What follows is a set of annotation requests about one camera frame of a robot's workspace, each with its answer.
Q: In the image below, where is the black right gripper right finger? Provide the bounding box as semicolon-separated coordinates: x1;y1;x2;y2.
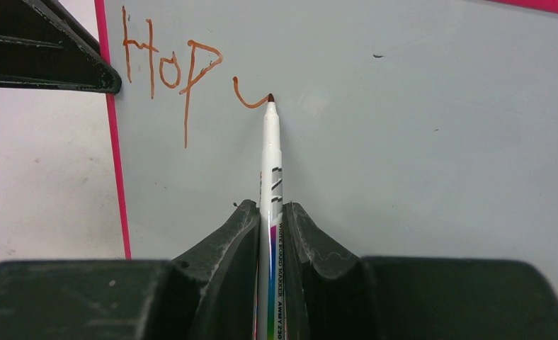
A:
283;203;558;339

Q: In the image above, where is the white whiteboard marker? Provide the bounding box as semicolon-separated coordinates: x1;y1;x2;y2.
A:
255;94;285;339

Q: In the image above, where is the pink framed whiteboard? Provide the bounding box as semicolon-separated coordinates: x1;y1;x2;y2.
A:
96;1;558;294

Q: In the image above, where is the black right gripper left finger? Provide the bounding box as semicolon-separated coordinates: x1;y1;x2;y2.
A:
0;200;260;339

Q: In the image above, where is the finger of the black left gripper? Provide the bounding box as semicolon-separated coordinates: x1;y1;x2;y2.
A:
0;0;122;94

